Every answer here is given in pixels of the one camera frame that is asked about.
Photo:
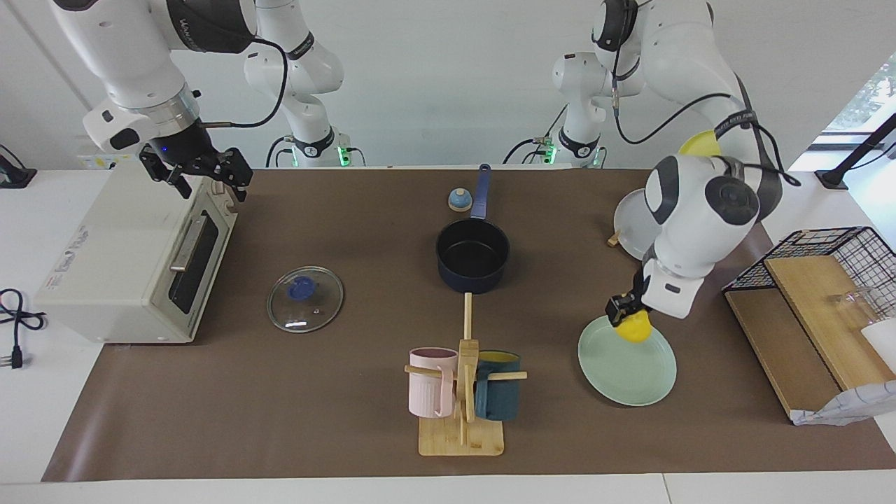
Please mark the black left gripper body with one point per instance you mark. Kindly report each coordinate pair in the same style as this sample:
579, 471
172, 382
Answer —
637, 290

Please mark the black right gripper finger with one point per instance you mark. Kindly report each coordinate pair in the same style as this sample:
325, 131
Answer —
234, 171
164, 171

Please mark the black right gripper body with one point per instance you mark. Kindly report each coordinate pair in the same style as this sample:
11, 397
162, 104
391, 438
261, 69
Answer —
183, 147

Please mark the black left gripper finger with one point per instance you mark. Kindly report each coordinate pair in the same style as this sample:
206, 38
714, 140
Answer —
617, 309

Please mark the yellow potato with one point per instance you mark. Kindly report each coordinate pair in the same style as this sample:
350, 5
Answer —
635, 329

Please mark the glass lid blue knob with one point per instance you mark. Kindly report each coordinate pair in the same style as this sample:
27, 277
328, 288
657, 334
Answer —
315, 311

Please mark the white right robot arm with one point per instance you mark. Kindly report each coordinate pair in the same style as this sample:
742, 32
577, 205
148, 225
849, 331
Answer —
126, 56

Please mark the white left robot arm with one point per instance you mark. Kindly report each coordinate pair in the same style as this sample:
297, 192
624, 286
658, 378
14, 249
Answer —
693, 224

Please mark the pale green plate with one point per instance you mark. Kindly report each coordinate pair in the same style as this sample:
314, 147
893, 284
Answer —
630, 374

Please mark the grey plate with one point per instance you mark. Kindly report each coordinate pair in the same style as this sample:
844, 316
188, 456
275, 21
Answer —
630, 224

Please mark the yellow plate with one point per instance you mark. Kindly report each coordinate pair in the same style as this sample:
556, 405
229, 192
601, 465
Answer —
700, 145

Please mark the white socket box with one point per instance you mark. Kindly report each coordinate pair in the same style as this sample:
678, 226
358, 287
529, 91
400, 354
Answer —
94, 161

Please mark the beige toaster oven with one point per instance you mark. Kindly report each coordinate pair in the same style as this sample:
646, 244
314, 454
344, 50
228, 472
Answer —
105, 280

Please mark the dark teal mug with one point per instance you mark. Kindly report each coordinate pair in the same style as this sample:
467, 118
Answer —
498, 399

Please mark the wooden shelf unit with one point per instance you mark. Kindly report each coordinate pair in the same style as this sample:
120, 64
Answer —
791, 350

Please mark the small blue round cap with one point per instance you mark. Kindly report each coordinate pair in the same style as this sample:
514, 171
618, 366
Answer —
460, 202

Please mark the wooden mug tree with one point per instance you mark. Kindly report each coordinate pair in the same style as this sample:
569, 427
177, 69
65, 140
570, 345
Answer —
462, 437

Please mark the pink ribbed mug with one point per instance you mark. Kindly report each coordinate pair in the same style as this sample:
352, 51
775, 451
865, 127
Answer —
428, 392

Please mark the clear glass cup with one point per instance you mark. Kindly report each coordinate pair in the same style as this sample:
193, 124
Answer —
857, 304

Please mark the black clamp stand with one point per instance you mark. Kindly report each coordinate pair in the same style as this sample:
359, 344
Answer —
833, 178

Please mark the white crumpled plastic sheet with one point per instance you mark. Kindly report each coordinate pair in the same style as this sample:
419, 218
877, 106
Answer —
847, 406

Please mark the white cup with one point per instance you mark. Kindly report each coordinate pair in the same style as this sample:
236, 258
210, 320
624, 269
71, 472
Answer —
883, 343

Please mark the brown table mat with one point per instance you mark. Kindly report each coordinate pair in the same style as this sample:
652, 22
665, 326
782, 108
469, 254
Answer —
280, 420

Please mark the black desk mount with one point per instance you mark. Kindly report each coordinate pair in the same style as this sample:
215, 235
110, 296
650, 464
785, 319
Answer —
17, 178

